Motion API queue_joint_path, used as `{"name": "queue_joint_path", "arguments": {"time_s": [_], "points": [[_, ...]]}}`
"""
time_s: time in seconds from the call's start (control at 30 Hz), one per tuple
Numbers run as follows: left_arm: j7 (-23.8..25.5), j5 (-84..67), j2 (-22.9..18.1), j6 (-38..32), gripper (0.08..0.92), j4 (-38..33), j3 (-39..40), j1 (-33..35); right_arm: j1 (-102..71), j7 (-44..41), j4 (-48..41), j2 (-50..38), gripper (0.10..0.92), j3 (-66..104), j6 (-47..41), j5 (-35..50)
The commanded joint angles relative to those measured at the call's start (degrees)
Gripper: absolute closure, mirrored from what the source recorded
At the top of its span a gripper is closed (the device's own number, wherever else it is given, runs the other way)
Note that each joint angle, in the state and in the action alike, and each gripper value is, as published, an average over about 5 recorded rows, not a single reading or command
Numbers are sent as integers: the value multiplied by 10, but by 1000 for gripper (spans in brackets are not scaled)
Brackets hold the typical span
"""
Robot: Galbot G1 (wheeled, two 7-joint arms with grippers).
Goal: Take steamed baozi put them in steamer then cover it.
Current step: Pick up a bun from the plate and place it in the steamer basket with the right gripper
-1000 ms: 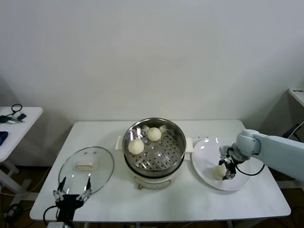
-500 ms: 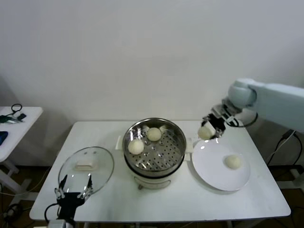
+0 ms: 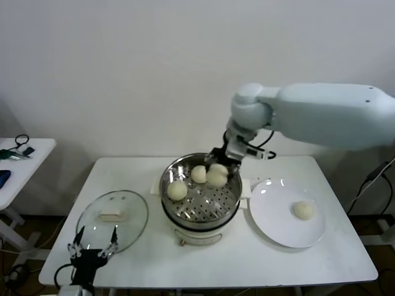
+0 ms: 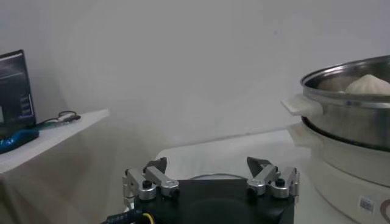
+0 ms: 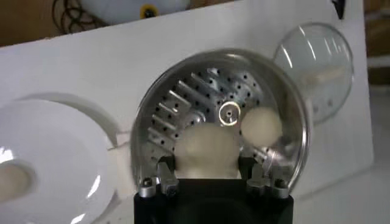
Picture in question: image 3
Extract white round plate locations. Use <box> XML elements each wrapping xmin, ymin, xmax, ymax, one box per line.
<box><xmin>249</xmin><ymin>178</ymin><xmax>326</xmax><ymax>249</ymax></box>

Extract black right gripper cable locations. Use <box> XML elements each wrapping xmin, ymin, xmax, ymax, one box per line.
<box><xmin>240</xmin><ymin>129</ymin><xmax>275</xmax><ymax>149</ymax></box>

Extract glass lid with white handle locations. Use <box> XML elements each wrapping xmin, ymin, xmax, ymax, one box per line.
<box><xmin>75</xmin><ymin>190</ymin><xmax>149</xmax><ymax>257</ymax></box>

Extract perforated steel steamer basket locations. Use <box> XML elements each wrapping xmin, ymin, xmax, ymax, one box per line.
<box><xmin>150</xmin><ymin>152</ymin><xmax>251</xmax><ymax>224</ymax></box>

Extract white electric cooker pot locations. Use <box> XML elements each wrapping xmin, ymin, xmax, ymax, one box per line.
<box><xmin>160</xmin><ymin>197</ymin><xmax>247</xmax><ymax>247</ymax></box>

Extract white steamed baozi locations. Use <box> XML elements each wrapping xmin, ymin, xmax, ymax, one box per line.
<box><xmin>206</xmin><ymin>168</ymin><xmax>230</xmax><ymax>189</ymax></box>
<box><xmin>190</xmin><ymin>165</ymin><xmax>207</xmax><ymax>184</ymax></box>
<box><xmin>166</xmin><ymin>180</ymin><xmax>188</xmax><ymax>202</ymax></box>
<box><xmin>292</xmin><ymin>200</ymin><xmax>315</xmax><ymax>221</ymax></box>

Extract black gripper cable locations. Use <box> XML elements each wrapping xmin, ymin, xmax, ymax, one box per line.
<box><xmin>54</xmin><ymin>264</ymin><xmax>77</xmax><ymax>287</ymax></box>
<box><xmin>240</xmin><ymin>129</ymin><xmax>275</xmax><ymax>149</ymax></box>

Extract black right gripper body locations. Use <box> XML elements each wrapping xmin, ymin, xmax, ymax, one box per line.
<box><xmin>206</xmin><ymin>147</ymin><xmax>243</xmax><ymax>169</ymax></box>

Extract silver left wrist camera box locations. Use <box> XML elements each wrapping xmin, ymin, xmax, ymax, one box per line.
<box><xmin>58</xmin><ymin>286</ymin><xmax>84</xmax><ymax>296</ymax></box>

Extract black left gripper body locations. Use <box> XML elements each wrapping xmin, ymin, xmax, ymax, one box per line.
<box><xmin>70</xmin><ymin>249</ymin><xmax>109</xmax><ymax>286</ymax></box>

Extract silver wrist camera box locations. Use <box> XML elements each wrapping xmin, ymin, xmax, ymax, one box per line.
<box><xmin>58</xmin><ymin>286</ymin><xmax>84</xmax><ymax>296</ymax></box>
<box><xmin>227</xmin><ymin>135</ymin><xmax>277</xmax><ymax>161</ymax></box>

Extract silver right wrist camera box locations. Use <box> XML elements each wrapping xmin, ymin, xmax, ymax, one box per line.
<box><xmin>227</xmin><ymin>135</ymin><xmax>277</xmax><ymax>161</ymax></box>

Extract black power cable with adapter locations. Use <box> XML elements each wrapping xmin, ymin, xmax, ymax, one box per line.
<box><xmin>345</xmin><ymin>160</ymin><xmax>395</xmax><ymax>216</ymax></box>

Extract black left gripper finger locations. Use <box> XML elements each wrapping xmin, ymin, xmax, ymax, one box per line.
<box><xmin>97</xmin><ymin>226</ymin><xmax>119</xmax><ymax>258</ymax></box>
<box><xmin>67</xmin><ymin>226</ymin><xmax>85</xmax><ymax>258</ymax></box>

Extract white side table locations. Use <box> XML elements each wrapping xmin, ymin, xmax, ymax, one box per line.
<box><xmin>0</xmin><ymin>138</ymin><xmax>57</xmax><ymax>257</ymax></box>

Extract black cable loop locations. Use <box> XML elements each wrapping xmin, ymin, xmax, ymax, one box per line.
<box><xmin>14</xmin><ymin>134</ymin><xmax>30</xmax><ymax>149</ymax></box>

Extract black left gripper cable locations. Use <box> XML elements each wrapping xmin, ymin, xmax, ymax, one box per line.
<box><xmin>54</xmin><ymin>264</ymin><xmax>77</xmax><ymax>287</ymax></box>

